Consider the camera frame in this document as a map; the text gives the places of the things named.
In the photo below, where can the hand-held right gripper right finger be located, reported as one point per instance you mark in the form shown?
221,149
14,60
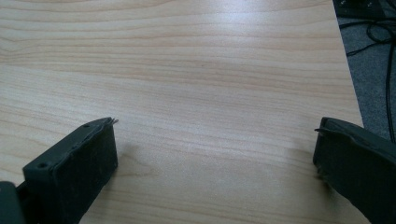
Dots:
358,165

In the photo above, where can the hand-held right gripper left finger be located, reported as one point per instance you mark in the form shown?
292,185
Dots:
74,168

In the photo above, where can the black equipment base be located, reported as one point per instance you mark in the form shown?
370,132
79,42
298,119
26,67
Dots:
358,7

